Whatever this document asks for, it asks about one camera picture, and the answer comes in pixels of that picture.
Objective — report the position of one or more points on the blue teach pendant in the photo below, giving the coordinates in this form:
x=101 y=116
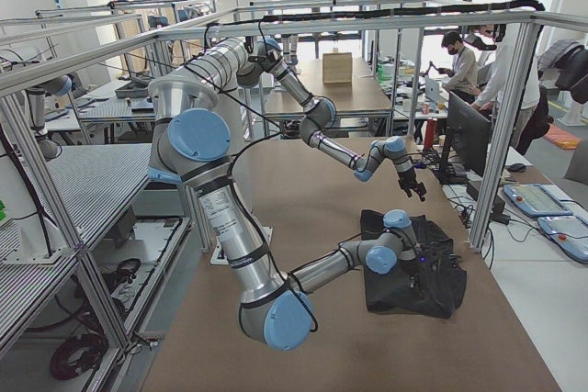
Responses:
x=569 y=233
x=535 y=201

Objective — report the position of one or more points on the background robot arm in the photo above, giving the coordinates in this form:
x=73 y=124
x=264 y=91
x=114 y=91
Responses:
x=36 y=99

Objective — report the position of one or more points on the black Huawei monitor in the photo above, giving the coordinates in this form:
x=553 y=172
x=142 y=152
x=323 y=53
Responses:
x=468 y=134

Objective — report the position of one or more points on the standing person in mask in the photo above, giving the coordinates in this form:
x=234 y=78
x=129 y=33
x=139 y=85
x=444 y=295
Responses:
x=462 y=76

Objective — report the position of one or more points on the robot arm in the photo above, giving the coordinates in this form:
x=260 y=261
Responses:
x=190 y=146
x=234 y=58

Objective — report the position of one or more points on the red bottle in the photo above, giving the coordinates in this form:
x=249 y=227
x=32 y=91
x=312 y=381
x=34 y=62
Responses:
x=430 y=132

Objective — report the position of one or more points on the black graphic t-shirt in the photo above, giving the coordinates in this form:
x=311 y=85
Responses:
x=432 y=283

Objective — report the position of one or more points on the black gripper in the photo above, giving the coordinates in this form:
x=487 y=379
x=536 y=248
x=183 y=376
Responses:
x=412 y=275
x=407 y=179

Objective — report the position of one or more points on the wooden box on table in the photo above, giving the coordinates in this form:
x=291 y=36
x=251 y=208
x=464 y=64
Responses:
x=337 y=68

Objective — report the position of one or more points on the aluminium frame post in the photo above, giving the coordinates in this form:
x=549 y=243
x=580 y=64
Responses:
x=513 y=90

